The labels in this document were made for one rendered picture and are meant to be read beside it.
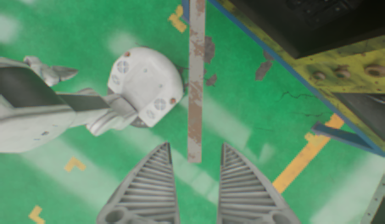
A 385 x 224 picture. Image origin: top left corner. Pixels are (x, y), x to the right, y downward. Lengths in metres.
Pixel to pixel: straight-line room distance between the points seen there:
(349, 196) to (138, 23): 2.88
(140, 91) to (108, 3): 0.97
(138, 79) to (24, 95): 0.85
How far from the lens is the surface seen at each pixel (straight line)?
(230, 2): 0.88
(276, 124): 1.75
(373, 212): 1.52
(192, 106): 0.26
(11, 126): 0.43
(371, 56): 0.74
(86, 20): 1.93
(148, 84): 1.24
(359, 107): 1.10
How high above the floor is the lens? 1.48
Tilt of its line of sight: 84 degrees down
